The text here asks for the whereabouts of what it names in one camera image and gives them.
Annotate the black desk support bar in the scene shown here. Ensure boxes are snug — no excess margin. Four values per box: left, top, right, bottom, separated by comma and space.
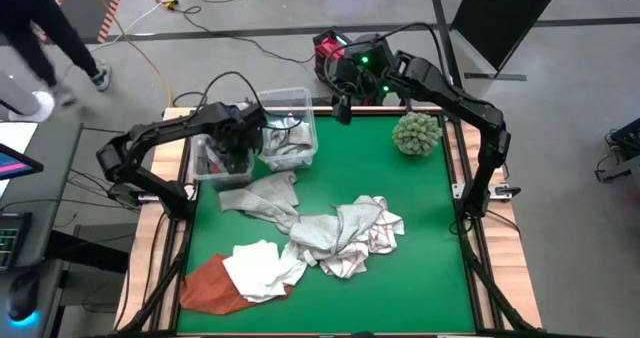
44, 222, 139, 274

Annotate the black standing panel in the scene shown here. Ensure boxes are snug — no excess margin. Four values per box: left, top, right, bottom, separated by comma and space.
449, 0, 569, 82

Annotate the black computer mouse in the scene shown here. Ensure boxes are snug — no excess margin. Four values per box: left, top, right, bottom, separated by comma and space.
4, 272, 41, 329

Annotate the black floor cable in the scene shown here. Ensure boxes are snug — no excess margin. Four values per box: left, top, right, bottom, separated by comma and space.
172, 0, 317, 65

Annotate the light grey waffle towel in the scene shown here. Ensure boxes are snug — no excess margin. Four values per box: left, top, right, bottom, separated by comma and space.
218, 171, 301, 232
288, 201, 385, 260

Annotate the white paper sheet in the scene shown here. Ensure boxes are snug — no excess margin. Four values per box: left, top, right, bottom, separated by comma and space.
0, 122, 39, 152

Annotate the grey desk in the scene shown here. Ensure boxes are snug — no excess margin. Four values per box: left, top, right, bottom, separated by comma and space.
0, 121, 84, 338

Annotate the green fuzzy chenille ball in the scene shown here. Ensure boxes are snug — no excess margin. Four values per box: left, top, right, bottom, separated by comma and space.
391, 111, 444, 157

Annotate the white floor cable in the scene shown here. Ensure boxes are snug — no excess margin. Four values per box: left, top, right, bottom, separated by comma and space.
97, 0, 179, 47

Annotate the backlit black keyboard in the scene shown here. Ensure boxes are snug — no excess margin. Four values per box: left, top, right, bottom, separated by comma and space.
0, 211, 32, 273

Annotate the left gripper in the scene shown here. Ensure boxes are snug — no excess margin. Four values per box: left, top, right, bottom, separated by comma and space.
211, 104, 269, 173

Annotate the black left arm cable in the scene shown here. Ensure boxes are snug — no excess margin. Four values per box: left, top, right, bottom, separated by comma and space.
197, 70, 304, 130

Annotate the dark orange-striped floor mat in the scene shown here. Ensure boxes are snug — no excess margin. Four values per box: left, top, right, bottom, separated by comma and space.
29, 0, 129, 45

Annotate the metal table edge rail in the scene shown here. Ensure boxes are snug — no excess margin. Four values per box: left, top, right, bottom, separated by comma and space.
309, 105, 459, 115

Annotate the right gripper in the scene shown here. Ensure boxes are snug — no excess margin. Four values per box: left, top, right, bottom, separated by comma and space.
324, 33, 397, 126

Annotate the monitor with pink screen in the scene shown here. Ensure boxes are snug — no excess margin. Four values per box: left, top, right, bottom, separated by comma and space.
0, 142, 45, 182

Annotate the green table mat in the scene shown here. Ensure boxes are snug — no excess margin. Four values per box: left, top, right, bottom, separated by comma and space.
175, 113, 477, 335

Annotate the person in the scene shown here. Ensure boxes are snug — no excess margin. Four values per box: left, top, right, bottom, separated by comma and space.
0, 0, 113, 108

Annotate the black equipment with cables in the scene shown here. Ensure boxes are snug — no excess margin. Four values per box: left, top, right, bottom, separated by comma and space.
593, 117, 640, 184

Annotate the clear plastic bin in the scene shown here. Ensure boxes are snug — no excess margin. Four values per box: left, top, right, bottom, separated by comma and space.
191, 102, 256, 192
257, 86, 319, 173

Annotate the thin yellow floor cable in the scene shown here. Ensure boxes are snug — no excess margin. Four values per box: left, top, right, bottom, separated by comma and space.
81, 0, 174, 107

